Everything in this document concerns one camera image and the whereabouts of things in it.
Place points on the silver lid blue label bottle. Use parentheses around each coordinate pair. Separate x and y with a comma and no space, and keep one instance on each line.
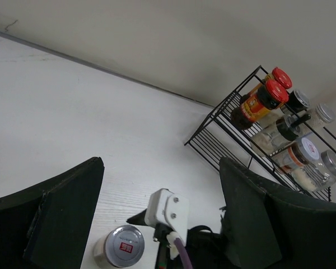
(320,116)

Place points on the white lid spice jar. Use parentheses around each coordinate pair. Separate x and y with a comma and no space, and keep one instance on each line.
(122,247)
(300,153)

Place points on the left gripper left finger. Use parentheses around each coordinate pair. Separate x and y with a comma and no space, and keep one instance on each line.
(47,225)

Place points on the black cap grinder bottle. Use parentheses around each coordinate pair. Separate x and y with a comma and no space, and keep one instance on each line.
(298,102)

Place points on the black wire rack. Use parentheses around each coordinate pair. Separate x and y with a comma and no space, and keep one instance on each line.
(205,143)

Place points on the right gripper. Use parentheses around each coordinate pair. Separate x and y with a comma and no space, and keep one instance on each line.
(204,248)

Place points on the silver lid glass jar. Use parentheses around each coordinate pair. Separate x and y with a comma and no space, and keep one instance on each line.
(318,175)

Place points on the red lid sauce bottle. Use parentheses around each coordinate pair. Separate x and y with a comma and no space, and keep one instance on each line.
(267,98)
(278,75)

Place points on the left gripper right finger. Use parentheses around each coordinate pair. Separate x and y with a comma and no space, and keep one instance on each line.
(272,226)

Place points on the black knob grinder bottle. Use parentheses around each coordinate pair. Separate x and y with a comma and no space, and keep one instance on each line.
(279,134)

